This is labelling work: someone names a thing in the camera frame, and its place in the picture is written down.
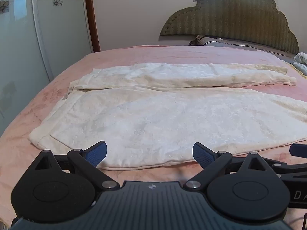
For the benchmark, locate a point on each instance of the green padded headboard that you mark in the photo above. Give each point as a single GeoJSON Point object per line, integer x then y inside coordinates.
{"type": "Point", "coordinates": [230, 16]}

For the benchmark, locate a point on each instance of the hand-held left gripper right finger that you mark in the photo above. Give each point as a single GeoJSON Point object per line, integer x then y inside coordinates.
{"type": "Point", "coordinates": [203, 156]}

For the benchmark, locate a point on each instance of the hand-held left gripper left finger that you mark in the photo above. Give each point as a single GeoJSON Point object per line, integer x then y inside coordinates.
{"type": "Point", "coordinates": [97, 154]}

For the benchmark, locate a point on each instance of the white patterned cloth bundle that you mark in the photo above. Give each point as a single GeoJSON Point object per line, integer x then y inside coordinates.
{"type": "Point", "coordinates": [301, 61]}

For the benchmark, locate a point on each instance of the brown wooden door frame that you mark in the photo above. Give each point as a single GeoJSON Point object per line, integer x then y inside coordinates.
{"type": "Point", "coordinates": [92, 16]}

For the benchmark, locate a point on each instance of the pink blanket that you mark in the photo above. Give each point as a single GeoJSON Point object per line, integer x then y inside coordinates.
{"type": "Point", "coordinates": [36, 95]}

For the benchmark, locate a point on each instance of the grey pillow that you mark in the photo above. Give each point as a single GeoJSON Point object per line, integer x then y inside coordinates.
{"type": "Point", "coordinates": [239, 43]}

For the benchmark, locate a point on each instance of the flowered glass wardrobe door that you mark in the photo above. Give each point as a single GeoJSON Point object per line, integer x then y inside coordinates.
{"type": "Point", "coordinates": [36, 40]}

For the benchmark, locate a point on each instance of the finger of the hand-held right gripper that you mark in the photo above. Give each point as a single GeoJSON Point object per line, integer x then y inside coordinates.
{"type": "Point", "coordinates": [298, 150]}
{"type": "Point", "coordinates": [285, 169]}

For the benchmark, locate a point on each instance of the white pants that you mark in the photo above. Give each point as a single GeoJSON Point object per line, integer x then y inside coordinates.
{"type": "Point", "coordinates": [148, 119]}

